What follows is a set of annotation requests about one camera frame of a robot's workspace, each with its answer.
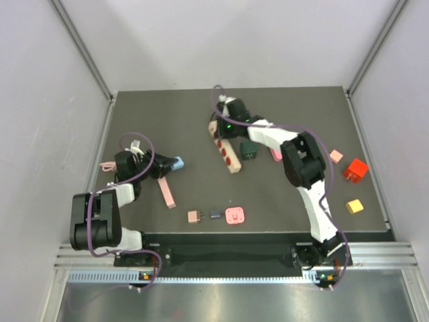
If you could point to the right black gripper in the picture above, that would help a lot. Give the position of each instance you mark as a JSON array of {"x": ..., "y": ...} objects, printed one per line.
[{"x": 223, "y": 135}]

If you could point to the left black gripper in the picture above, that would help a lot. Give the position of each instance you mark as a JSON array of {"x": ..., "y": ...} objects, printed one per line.
[{"x": 161, "y": 165}]

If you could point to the blue plug adapter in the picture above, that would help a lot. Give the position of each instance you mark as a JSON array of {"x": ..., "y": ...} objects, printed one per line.
[{"x": 179, "y": 163}]

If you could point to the beige power strip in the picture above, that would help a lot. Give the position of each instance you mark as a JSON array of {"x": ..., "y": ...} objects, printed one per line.
[{"x": 225, "y": 149}]

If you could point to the pink long power strip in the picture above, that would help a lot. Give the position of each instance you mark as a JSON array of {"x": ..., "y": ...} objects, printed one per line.
[{"x": 166, "y": 192}]

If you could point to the dark green cube socket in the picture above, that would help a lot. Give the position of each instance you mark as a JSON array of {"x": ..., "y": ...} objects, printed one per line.
[{"x": 248, "y": 150}]

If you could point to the pink triangular socket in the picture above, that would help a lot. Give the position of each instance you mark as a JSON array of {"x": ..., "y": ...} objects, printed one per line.
[{"x": 277, "y": 156}]

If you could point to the small pink plug adapter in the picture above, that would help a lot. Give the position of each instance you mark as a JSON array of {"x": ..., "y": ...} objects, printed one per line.
[{"x": 195, "y": 216}]

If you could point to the small purple grey plug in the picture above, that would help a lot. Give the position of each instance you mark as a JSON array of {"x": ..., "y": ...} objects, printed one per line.
[{"x": 215, "y": 214}]

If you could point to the small pink usb plug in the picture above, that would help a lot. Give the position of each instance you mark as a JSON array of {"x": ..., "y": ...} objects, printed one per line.
[{"x": 234, "y": 215}]

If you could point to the peach plug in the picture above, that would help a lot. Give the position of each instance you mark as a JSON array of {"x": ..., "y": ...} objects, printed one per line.
[{"x": 336, "y": 156}]

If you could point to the red cube plug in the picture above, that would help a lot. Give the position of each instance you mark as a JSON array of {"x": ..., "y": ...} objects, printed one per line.
[{"x": 356, "y": 171}]

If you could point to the yellow orange plug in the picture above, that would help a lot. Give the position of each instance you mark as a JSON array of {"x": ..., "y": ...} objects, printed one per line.
[{"x": 354, "y": 206}]

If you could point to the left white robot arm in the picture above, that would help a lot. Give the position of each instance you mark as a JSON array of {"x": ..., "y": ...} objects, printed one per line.
[{"x": 96, "y": 216}]

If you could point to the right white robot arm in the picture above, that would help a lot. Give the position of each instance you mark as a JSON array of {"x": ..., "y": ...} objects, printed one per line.
[{"x": 304, "y": 167}]

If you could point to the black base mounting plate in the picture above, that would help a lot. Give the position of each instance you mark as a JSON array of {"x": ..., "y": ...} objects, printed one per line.
[{"x": 286, "y": 249}]

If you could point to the left aluminium frame post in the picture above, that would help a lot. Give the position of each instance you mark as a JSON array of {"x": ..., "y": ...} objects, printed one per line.
[{"x": 79, "y": 44}]

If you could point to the aluminium frame post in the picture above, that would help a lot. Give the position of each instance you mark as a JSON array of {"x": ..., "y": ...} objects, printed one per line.
[
  {"x": 79, "y": 44},
  {"x": 381, "y": 36}
]

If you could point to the grey slotted cable duct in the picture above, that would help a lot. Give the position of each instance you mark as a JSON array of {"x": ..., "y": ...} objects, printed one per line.
[{"x": 138, "y": 277}]

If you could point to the right aluminium frame post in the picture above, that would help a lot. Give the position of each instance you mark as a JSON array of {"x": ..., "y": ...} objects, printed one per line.
[{"x": 381, "y": 36}]

